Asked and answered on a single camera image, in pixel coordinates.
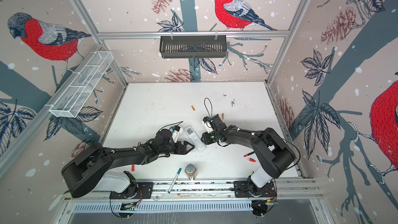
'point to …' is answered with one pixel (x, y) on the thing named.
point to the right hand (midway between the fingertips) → (203, 140)
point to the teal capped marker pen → (174, 180)
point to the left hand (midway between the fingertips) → (189, 147)
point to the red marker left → (133, 167)
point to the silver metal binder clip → (190, 171)
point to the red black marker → (246, 155)
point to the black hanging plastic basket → (193, 47)
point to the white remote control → (195, 138)
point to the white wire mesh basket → (73, 95)
